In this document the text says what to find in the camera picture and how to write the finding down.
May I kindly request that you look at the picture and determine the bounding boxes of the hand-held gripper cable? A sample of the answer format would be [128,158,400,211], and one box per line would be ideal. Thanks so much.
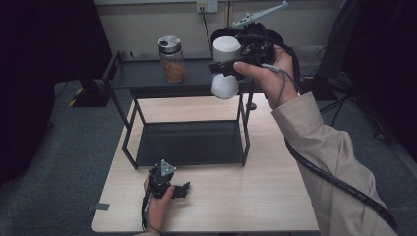
[260,45,399,232]
[141,192,154,232]

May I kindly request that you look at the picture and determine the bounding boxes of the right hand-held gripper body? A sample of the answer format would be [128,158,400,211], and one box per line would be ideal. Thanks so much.
[231,0,289,67]

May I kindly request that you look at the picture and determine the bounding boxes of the black power cable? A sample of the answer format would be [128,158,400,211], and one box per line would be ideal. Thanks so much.
[200,8,214,56]

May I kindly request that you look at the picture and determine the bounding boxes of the black stand base yellow stripes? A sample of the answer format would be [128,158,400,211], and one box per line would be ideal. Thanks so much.
[67,78,113,108]
[296,75,338,102]

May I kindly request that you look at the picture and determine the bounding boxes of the black metal two-tier rack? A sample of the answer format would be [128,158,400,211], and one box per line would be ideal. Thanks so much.
[102,48,259,170]

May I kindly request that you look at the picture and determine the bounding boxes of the left hand-held gripper cable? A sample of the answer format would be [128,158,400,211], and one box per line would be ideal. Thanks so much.
[141,192,154,232]

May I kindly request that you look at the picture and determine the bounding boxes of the person's left hand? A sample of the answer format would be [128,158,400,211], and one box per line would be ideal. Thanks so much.
[143,173,177,234]

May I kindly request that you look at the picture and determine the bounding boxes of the black chair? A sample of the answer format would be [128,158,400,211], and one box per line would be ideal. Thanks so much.
[209,27,285,93]

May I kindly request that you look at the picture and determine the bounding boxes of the person's right hand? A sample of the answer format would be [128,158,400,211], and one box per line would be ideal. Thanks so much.
[233,43,300,111]

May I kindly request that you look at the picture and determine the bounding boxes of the white hourglass-shaped container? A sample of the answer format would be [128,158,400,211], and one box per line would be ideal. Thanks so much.
[210,35,243,100]

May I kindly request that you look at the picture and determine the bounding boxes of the beige wall conduit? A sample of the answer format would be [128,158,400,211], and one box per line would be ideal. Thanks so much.
[225,0,234,28]

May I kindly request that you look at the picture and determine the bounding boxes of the black curtain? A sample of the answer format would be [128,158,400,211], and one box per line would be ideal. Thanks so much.
[316,0,417,162]
[0,0,113,186]

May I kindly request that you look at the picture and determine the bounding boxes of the grey tape piece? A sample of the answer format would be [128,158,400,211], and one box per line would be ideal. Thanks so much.
[88,202,111,212]

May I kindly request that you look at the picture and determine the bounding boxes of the white wall socket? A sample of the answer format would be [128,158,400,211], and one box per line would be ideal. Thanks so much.
[196,0,219,14]

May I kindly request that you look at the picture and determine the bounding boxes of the right hand-held gripper cable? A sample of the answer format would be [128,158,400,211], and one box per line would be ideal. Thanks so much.
[260,45,399,232]

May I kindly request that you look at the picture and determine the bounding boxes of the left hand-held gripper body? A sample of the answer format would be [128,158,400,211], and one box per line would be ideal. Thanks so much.
[149,159,177,200]

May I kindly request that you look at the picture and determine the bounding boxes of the black floor cable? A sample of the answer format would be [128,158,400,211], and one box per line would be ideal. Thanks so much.
[318,94,349,129]

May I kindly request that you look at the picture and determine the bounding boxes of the glass jar with metal lid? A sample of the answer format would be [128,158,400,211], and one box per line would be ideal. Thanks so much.
[157,34,187,84]

